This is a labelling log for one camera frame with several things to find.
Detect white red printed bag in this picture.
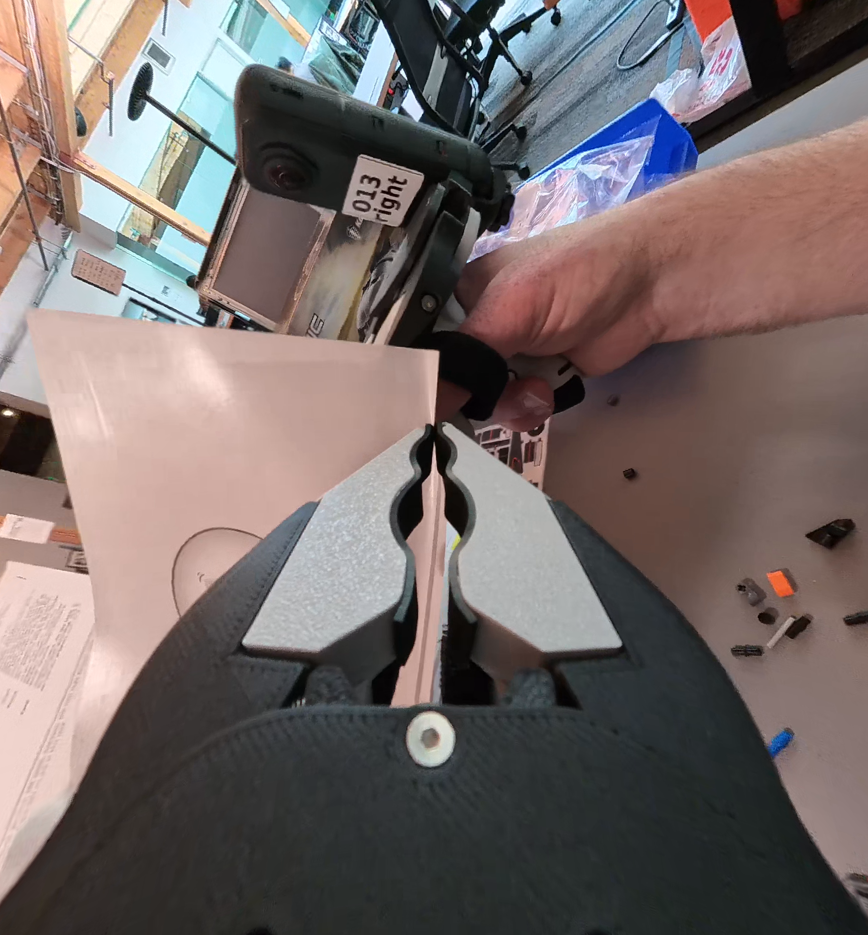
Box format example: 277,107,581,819
649,18,753,124

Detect lego instruction booklet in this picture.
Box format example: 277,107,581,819
0,308,444,932

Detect black floor lamp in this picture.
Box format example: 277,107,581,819
127,62,238,165

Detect black computer monitor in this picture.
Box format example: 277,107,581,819
196,179,333,330

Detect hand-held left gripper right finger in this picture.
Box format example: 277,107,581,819
440,424,623,706

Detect black office chair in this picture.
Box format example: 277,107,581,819
376,0,533,176

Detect person's right forearm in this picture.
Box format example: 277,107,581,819
653,106,868,344

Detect person's right hand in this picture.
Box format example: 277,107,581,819
434,219,672,433

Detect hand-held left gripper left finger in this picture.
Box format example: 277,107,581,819
241,426,435,706

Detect clear plastic bags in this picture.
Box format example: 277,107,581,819
471,139,654,260

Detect sticker sheet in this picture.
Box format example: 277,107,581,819
471,418,553,489

